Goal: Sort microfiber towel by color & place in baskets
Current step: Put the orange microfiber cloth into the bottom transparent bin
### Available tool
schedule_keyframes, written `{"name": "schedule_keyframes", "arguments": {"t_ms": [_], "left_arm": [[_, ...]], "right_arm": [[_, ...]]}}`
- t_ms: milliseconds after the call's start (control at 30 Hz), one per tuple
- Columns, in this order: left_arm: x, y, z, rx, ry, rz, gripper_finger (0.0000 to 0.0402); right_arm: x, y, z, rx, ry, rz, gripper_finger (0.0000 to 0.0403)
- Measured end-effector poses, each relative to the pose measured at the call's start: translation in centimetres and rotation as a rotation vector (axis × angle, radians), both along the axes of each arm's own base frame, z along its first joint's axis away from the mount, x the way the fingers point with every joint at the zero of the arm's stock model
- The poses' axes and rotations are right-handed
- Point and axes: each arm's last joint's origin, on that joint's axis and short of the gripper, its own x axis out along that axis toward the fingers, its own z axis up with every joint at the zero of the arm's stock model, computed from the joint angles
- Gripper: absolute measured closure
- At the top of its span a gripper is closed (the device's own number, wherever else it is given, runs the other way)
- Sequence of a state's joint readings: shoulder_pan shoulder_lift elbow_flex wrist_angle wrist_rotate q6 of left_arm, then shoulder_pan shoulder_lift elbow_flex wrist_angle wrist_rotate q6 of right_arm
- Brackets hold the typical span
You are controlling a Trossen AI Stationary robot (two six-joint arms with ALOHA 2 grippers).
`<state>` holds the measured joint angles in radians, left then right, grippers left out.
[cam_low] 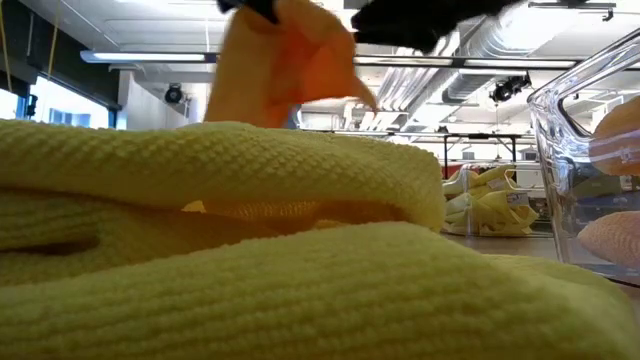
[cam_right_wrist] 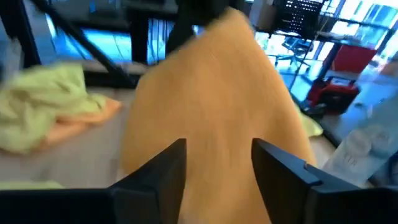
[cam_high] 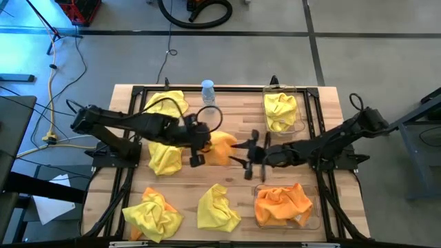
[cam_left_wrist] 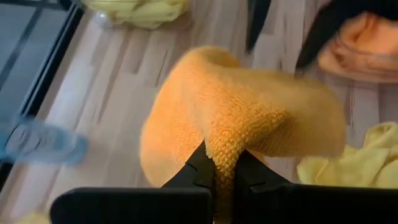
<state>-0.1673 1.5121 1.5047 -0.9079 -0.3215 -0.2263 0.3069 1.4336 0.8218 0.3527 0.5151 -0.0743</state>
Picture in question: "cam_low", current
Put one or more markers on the black frame table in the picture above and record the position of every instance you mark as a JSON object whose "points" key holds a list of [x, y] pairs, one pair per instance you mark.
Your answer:
{"points": [[480, 135]]}

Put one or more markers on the orange microfiber towel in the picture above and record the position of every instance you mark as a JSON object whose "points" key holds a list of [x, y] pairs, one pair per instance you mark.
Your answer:
{"points": [[615, 240], [270, 75], [620, 140], [260, 210]]}

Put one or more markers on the yellow microfiber towel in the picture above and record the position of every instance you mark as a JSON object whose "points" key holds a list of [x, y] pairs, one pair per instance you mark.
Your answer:
{"points": [[500, 215], [485, 177], [300, 300], [200, 160]]}

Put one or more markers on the large window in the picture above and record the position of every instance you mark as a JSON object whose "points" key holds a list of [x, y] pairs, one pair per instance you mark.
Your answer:
{"points": [[65, 107]]}

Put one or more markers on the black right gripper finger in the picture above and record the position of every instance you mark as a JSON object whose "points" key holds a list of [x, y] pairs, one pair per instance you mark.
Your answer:
{"points": [[250, 9]]}

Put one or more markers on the clear plastic basket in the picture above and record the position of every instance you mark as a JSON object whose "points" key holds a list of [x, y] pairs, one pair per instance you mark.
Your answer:
{"points": [[555, 150], [465, 200]]}

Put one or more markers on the black ceiling spotlight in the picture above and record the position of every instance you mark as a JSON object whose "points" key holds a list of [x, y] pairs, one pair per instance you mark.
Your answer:
{"points": [[173, 94], [507, 89]]}

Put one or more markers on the long ceiling light bar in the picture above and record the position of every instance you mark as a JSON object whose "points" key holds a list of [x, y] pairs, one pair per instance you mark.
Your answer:
{"points": [[150, 56]]}

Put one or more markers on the silver ventilation duct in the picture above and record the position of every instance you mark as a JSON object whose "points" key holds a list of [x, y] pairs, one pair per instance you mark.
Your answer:
{"points": [[465, 87]]}

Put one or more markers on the black ceiling track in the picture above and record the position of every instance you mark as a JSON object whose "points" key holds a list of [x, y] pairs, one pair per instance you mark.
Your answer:
{"points": [[570, 5]]}

